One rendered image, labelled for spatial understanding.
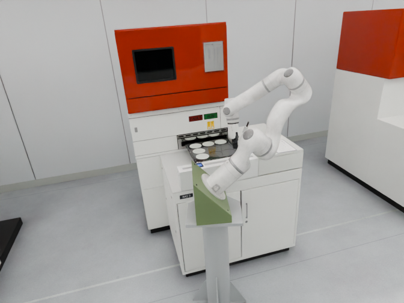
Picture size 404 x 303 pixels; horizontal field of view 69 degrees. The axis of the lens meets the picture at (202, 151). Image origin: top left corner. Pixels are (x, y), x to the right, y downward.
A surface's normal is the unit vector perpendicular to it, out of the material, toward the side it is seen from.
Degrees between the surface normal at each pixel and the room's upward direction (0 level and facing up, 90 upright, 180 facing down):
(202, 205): 90
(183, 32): 90
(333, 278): 0
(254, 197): 90
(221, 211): 90
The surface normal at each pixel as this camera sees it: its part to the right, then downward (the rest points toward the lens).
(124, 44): 0.26, 0.39
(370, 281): -0.07, -0.91
